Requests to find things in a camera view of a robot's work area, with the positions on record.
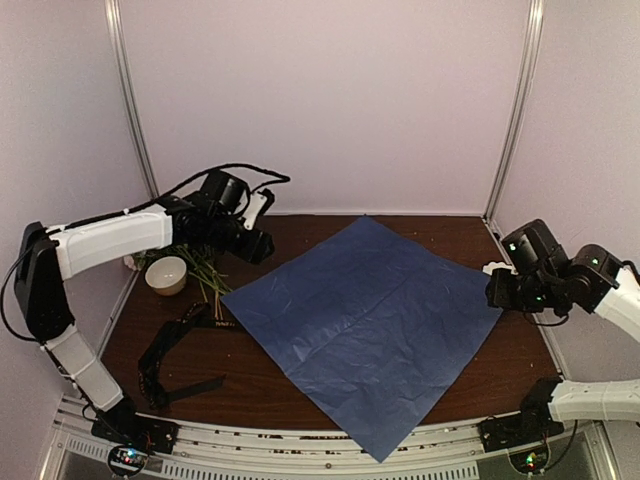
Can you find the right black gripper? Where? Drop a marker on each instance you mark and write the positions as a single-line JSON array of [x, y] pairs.
[[498, 293]]

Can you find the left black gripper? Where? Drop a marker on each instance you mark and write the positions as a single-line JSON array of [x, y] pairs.
[[254, 251]]

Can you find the yellow flower bunch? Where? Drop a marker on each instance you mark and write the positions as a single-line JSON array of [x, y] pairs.
[[201, 264]]

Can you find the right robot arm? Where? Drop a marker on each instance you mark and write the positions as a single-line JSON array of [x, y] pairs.
[[537, 276]]

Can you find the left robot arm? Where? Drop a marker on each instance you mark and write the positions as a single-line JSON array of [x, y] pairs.
[[212, 210]]

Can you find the scalloped white dish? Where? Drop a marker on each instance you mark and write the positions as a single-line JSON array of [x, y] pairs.
[[490, 267]]

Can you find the small white bowl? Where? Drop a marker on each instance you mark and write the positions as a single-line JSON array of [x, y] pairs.
[[167, 276]]

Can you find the blue wrapping paper sheet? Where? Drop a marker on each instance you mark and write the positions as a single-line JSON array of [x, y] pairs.
[[372, 327]]

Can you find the black ribbon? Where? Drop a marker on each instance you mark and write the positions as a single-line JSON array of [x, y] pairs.
[[197, 316]]

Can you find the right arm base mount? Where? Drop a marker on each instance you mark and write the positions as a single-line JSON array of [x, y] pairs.
[[524, 435]]

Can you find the aluminium front rail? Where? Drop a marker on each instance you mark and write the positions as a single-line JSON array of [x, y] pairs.
[[442, 451]]

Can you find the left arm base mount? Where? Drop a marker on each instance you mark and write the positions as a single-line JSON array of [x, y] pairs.
[[136, 439]]

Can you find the left aluminium frame post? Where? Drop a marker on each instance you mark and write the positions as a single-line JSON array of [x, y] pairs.
[[117, 37]]

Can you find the aluminium frame post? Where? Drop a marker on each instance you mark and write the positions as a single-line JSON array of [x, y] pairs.
[[117, 37], [527, 70]]

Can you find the right aluminium frame post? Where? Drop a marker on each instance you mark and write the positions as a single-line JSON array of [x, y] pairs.
[[527, 70]]

